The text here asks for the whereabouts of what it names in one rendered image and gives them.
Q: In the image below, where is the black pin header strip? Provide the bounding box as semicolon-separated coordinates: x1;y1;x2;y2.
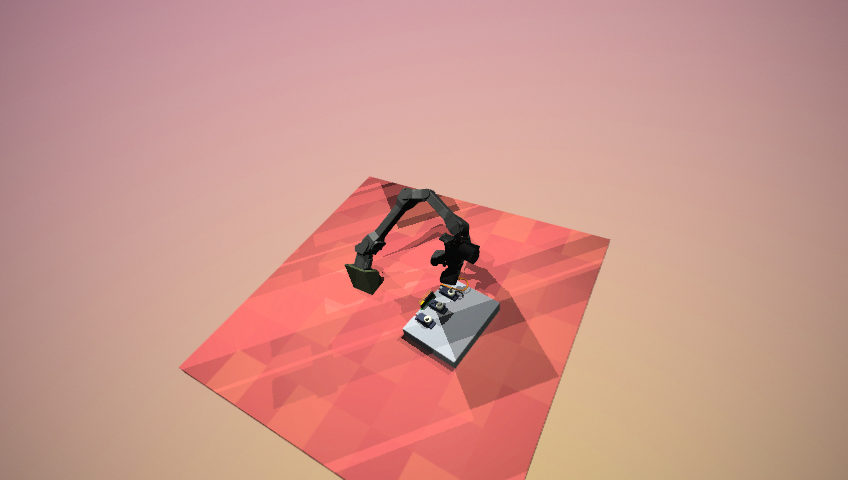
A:
420;291;435;310

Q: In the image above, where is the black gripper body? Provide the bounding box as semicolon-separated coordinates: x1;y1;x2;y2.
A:
439;253;463;286

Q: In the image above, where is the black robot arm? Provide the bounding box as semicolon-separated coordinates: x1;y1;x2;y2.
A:
352;188;480;270

